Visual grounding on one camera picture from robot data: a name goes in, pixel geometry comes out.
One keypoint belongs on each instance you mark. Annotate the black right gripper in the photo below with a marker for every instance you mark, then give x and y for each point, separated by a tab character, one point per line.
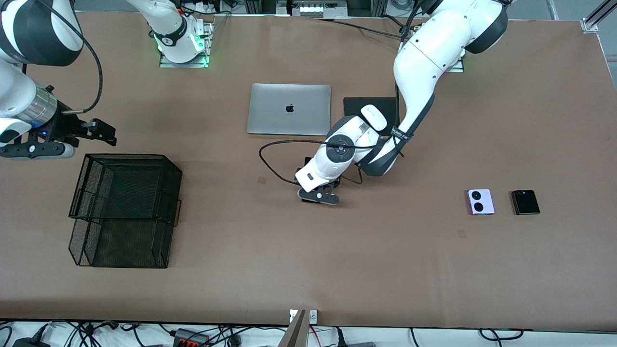
64	127

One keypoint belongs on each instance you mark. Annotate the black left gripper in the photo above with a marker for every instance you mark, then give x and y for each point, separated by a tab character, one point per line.
307	159

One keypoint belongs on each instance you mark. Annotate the black slab smartphone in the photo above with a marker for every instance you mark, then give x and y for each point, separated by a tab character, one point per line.
307	161

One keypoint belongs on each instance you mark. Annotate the lilac flip phone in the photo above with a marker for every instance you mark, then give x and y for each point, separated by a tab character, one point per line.
487	202

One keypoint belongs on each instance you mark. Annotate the black flip phone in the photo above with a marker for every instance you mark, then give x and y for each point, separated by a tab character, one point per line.
526	203

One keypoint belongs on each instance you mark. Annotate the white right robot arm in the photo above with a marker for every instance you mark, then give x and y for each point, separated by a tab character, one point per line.
14	91

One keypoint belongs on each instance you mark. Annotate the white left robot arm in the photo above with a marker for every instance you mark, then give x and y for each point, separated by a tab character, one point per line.
434	58

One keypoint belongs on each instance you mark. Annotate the black mesh two-tier tray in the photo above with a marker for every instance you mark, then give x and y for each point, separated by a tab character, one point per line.
125	193

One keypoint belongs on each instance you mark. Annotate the silver closed laptop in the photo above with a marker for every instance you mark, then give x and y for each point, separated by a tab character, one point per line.
289	120

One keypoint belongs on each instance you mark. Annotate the white computer mouse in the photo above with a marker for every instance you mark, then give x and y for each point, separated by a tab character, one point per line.
373	115

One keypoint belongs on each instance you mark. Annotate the black mouse pad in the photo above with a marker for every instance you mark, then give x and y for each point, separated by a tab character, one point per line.
352	106

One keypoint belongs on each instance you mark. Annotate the white socket strip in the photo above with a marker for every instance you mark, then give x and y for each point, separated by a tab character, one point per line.
315	9

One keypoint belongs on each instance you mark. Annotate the black power strip orange switches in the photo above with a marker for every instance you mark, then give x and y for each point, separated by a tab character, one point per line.
193	337

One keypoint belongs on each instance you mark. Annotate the black power adapter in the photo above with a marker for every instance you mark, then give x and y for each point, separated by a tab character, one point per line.
29	343

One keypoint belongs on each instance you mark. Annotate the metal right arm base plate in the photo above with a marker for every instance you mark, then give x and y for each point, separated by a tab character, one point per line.
183	64

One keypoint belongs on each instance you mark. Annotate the white metal bracket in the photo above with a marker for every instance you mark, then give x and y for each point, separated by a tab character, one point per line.
313	316

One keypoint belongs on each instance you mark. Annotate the brown slanted post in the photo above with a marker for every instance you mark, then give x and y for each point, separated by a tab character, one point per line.
295	335

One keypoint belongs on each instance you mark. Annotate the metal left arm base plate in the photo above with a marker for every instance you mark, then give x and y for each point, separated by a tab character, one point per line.
458	67

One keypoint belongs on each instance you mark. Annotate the aluminium frame profile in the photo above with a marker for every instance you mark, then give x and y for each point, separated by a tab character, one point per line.
595	19

